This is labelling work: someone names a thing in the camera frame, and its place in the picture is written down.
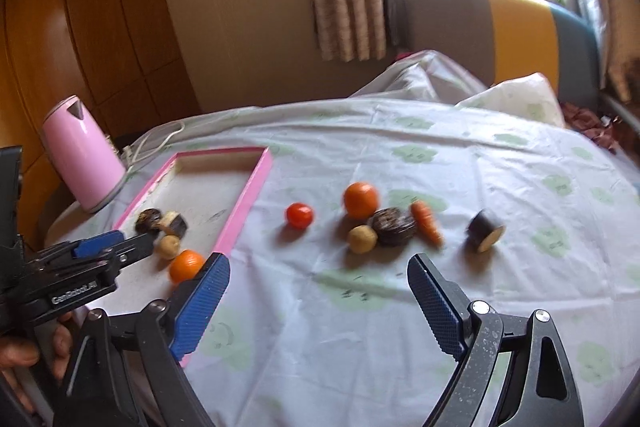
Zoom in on dark brown water chestnut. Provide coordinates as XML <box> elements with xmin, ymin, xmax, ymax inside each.
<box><xmin>368</xmin><ymin>207</ymin><xmax>418</xmax><ymax>249</ymax></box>
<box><xmin>135</xmin><ymin>208</ymin><xmax>163</xmax><ymax>236</ymax></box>

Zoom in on wooden wardrobe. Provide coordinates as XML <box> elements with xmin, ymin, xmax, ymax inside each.
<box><xmin>0</xmin><ymin>0</ymin><xmax>201</xmax><ymax>248</ymax></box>

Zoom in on tan longan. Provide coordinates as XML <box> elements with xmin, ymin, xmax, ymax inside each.
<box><xmin>158</xmin><ymin>235</ymin><xmax>182</xmax><ymax>259</ymax></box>
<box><xmin>348</xmin><ymin>225</ymin><xmax>379</xmax><ymax>254</ymax></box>

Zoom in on grey yellow blue headboard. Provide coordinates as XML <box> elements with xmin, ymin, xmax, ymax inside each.
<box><xmin>400</xmin><ymin>0</ymin><xmax>601</xmax><ymax>108</ymax></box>

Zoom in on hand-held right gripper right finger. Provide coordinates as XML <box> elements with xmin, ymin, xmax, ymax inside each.
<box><xmin>407</xmin><ymin>253</ymin><xmax>586</xmax><ymax>427</ymax></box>

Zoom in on white power cable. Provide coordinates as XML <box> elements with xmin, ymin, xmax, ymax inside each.
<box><xmin>122</xmin><ymin>122</ymin><xmax>186</xmax><ymax>170</ymax></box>

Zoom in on dark red cloth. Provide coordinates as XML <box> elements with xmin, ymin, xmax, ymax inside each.
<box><xmin>562</xmin><ymin>102</ymin><xmax>621</xmax><ymax>152</ymax></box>

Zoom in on person's left hand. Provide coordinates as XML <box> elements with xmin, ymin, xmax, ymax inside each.
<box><xmin>0</xmin><ymin>311</ymin><xmax>74</xmax><ymax>414</ymax></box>

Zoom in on white printed pillow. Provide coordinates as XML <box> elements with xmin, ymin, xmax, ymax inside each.
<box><xmin>457</xmin><ymin>73</ymin><xmax>566</xmax><ymax>128</ymax></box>

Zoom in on white green printed tablecloth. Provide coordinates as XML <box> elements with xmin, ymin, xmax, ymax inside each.
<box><xmin>42</xmin><ymin>49</ymin><xmax>640</xmax><ymax>427</ymax></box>

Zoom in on eggplant piece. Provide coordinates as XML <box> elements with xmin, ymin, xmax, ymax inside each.
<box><xmin>466</xmin><ymin>209</ymin><xmax>506</xmax><ymax>254</ymax></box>
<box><xmin>159</xmin><ymin>211</ymin><xmax>188</xmax><ymax>239</ymax></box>

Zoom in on orange carrot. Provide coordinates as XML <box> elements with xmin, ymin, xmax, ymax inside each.
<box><xmin>410</xmin><ymin>200</ymin><xmax>446</xmax><ymax>249</ymax></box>

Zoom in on pink electric kettle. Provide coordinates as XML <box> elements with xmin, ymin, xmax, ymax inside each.
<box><xmin>41</xmin><ymin>95</ymin><xmax>127</xmax><ymax>214</ymax></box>

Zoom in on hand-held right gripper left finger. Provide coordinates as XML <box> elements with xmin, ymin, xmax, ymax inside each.
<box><xmin>52</xmin><ymin>252</ymin><xmax>231</xmax><ymax>427</ymax></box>

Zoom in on red tomato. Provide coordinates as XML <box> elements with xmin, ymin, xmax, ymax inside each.
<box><xmin>285</xmin><ymin>202</ymin><xmax>316</xmax><ymax>229</ymax></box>

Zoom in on pink shallow box tray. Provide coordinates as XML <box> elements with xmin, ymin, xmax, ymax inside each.
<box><xmin>112</xmin><ymin>147</ymin><xmax>274</xmax><ymax>368</ymax></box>

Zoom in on orange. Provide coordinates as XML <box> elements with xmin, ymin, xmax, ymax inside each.
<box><xmin>343</xmin><ymin>182</ymin><xmax>381</xmax><ymax>219</ymax></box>
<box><xmin>168</xmin><ymin>249</ymin><xmax>206</xmax><ymax>285</ymax></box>

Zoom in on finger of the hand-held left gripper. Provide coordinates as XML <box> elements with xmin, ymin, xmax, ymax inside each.
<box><xmin>25</xmin><ymin>230</ymin><xmax>125</xmax><ymax>274</ymax></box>
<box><xmin>80</xmin><ymin>234</ymin><xmax>154</xmax><ymax>280</ymax></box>

